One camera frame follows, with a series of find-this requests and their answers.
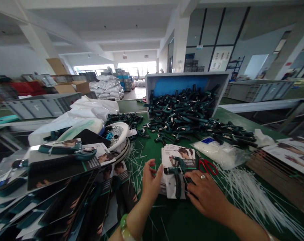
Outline stack of dark crates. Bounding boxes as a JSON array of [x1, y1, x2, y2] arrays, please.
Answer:
[[184, 53, 205, 73]]

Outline tipped grey plastic crate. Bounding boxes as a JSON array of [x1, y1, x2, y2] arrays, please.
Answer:
[[144, 71, 231, 120]]

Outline grey metal frame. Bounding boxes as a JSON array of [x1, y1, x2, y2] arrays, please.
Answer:
[[278, 100, 304, 137]]

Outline pile of teal hand grippers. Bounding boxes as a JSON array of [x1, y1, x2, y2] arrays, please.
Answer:
[[104, 84, 258, 151]]

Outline bag of white cable ties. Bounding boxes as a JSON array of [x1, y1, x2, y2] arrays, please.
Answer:
[[190, 136, 248, 171]]

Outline stack of printed cards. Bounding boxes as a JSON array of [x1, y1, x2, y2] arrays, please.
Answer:
[[159, 144, 196, 200]]

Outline stack of large printed sheets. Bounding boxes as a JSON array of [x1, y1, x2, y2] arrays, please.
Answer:
[[247, 136, 304, 179]]

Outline pile of loose cable ties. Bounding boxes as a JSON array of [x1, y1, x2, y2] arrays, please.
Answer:
[[212, 164, 304, 241]]

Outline red crates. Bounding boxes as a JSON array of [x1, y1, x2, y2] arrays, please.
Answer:
[[9, 81, 47, 97]]

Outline pile of carded hand grippers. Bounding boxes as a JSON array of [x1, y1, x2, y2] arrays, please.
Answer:
[[0, 137, 140, 241]]

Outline teal black hand gripper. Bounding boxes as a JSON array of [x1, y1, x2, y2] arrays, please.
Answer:
[[164, 156, 192, 199]]

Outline scattered cable tie offcuts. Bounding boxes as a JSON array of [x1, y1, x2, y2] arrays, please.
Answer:
[[123, 140, 164, 181]]

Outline white bowl of metal rings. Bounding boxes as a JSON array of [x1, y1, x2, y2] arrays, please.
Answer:
[[101, 121, 131, 152]]

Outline person's right hand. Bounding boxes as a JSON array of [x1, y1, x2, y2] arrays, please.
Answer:
[[184, 170, 235, 219]]

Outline printed backing card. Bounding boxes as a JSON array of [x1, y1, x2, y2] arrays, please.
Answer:
[[161, 145, 196, 200]]

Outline red-handled scissors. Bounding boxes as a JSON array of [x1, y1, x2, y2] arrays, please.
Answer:
[[195, 150, 219, 176]]

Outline pile of white sacks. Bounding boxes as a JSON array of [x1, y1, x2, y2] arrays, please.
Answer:
[[89, 74, 125, 101]]

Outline blue metal shelf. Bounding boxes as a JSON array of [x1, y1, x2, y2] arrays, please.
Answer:
[[226, 56, 246, 76]]

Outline cardboard boxes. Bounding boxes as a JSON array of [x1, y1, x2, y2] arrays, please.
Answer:
[[45, 58, 91, 95]]

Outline white plastic bags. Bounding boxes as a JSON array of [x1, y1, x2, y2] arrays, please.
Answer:
[[28, 95, 120, 147]]

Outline person's left hand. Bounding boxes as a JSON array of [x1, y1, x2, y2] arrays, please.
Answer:
[[141, 159, 165, 204]]

